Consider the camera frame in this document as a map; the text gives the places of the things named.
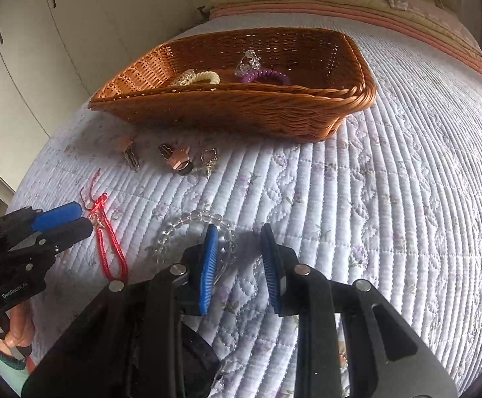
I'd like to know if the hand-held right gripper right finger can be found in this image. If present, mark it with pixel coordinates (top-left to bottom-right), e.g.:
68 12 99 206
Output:
260 223 459 398

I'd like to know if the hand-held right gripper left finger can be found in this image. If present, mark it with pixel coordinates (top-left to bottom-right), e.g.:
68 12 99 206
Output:
21 223 221 398

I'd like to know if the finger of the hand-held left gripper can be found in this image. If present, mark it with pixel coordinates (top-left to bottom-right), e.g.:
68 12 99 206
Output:
26 217 94 258
0 201 83 242

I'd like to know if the red braided cord bracelet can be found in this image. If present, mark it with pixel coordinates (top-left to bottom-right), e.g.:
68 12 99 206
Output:
79 168 129 281

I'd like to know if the clear bead bracelet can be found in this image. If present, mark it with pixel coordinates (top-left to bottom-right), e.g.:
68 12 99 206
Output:
149 210 239 288

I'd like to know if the gold chain pendant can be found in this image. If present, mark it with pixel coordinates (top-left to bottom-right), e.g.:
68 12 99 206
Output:
199 147 220 180

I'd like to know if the brown wicker basket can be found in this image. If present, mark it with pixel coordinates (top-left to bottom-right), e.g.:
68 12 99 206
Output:
89 27 378 144

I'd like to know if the person's left hand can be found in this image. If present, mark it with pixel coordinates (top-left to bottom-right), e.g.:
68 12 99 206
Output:
0 302 35 359

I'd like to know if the white wardrobe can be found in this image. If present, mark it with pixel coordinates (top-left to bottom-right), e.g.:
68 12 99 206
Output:
0 0 244 202

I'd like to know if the clear crystal ornament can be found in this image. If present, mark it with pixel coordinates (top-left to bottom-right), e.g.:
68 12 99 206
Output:
236 49 263 76

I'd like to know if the folded salmon blanket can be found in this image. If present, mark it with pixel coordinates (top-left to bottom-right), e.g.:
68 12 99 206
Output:
208 2 482 80

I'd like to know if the pink pillow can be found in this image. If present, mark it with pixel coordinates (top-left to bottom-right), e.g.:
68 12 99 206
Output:
373 0 462 34

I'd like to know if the purple coil hair tie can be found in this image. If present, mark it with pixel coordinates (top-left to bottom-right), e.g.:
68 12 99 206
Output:
235 69 292 86

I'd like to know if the cream coil bracelet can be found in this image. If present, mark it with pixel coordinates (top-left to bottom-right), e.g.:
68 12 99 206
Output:
168 69 221 89

